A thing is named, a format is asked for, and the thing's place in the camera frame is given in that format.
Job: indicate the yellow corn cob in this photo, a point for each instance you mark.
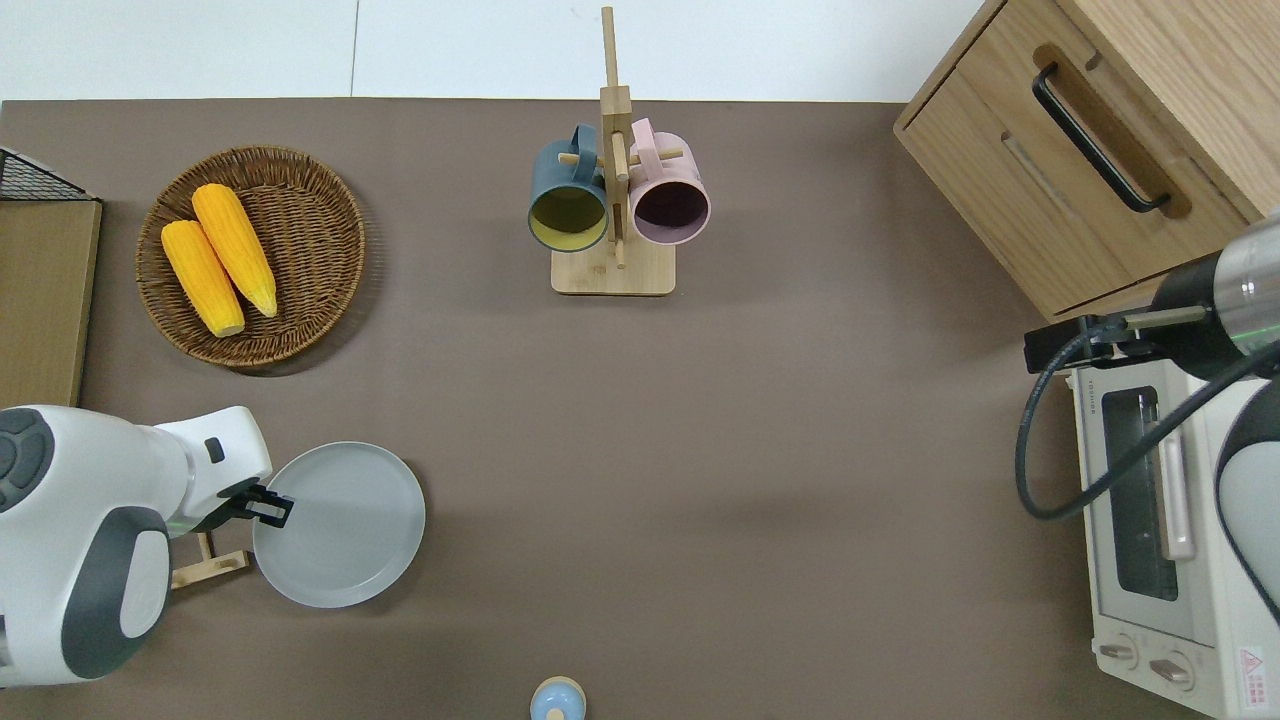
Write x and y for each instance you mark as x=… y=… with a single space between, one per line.
x=203 y=278
x=235 y=250

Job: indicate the pink mug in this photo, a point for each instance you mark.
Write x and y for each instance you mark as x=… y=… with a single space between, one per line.
x=672 y=175

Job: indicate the wooden mug tree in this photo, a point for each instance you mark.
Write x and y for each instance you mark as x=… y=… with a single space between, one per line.
x=612 y=275

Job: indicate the wooden drawer cabinet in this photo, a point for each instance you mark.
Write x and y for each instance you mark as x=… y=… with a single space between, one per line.
x=1000 y=160

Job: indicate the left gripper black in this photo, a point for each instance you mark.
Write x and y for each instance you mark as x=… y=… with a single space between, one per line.
x=215 y=512

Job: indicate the wooden shelf board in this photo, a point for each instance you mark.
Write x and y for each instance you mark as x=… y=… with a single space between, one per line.
x=40 y=300

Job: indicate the gray plate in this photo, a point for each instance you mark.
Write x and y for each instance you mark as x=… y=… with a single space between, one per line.
x=350 y=530

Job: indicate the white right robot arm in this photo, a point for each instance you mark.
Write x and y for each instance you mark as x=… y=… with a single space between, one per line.
x=1235 y=290

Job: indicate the wooden plate rack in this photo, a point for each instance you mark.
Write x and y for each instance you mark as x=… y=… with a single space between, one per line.
x=215 y=565

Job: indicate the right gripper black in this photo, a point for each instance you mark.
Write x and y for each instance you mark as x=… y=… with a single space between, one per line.
x=1098 y=338

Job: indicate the dark blue mug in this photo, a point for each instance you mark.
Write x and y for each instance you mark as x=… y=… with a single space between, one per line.
x=565 y=180

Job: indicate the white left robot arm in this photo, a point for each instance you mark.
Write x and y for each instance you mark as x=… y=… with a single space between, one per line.
x=70 y=540

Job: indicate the brown table mat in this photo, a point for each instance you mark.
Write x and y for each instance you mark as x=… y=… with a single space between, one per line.
x=700 y=450

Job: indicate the white toaster oven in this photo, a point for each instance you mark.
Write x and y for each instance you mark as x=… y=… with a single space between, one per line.
x=1210 y=600

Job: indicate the brown wicker basket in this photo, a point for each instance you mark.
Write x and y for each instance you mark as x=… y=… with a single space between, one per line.
x=310 y=220

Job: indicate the blue dome call bell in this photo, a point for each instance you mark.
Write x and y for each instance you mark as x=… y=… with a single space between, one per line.
x=557 y=700

